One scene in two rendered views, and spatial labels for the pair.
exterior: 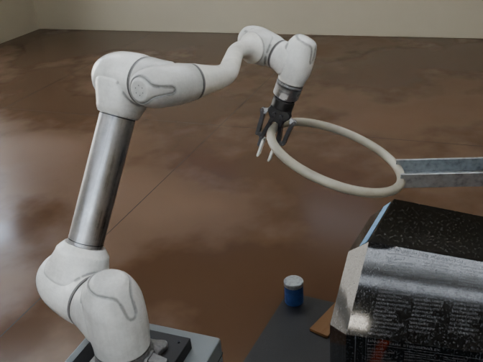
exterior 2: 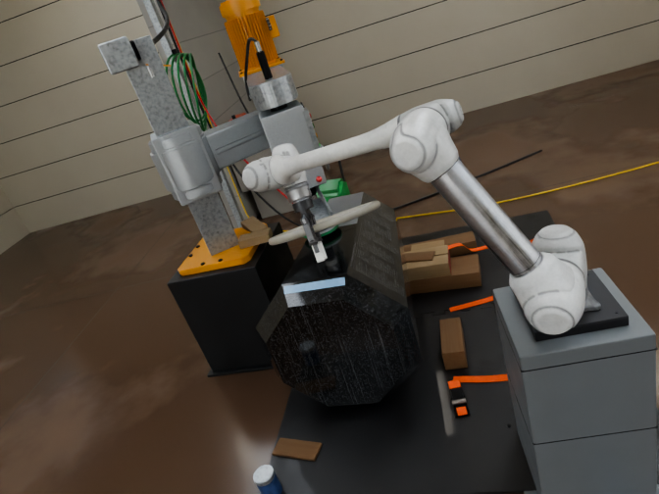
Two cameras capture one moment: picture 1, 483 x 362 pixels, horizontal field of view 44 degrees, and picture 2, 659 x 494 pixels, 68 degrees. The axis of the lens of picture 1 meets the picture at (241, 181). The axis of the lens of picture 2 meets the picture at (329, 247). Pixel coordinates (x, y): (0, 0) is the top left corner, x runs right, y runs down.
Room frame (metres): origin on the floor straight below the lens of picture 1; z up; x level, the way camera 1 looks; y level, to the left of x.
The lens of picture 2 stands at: (2.19, 1.53, 1.93)
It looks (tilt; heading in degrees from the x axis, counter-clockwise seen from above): 25 degrees down; 260
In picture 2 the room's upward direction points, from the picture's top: 19 degrees counter-clockwise
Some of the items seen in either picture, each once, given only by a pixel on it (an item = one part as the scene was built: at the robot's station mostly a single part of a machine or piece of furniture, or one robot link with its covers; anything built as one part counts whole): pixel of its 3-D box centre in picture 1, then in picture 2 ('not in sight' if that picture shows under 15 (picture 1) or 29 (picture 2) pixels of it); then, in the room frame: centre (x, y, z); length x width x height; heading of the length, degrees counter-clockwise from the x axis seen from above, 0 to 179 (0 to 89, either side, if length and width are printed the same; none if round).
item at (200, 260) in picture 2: not in sight; (225, 247); (2.29, -1.49, 0.76); 0.49 x 0.49 x 0.05; 62
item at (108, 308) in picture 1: (113, 310); (558, 259); (1.28, 0.36, 1.00); 0.18 x 0.16 x 0.22; 46
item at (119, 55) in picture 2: not in sight; (120, 55); (2.37, -1.36, 2.00); 0.20 x 0.18 x 0.15; 152
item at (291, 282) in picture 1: (293, 290); (268, 482); (2.51, -0.23, 0.08); 0.10 x 0.10 x 0.13
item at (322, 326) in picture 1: (331, 319); (296, 449); (2.34, -0.39, 0.02); 0.25 x 0.10 x 0.01; 139
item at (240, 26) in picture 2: not in sight; (252, 33); (1.64, -1.63, 1.90); 0.31 x 0.28 x 0.40; 172
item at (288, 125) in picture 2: not in sight; (291, 147); (1.74, -1.06, 1.32); 0.36 x 0.22 x 0.45; 82
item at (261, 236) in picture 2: not in sight; (255, 238); (2.09, -1.33, 0.81); 0.20 x 0.10 x 0.05; 160
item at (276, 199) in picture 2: not in sight; (277, 164); (1.42, -4.23, 0.43); 1.30 x 0.62 x 0.86; 67
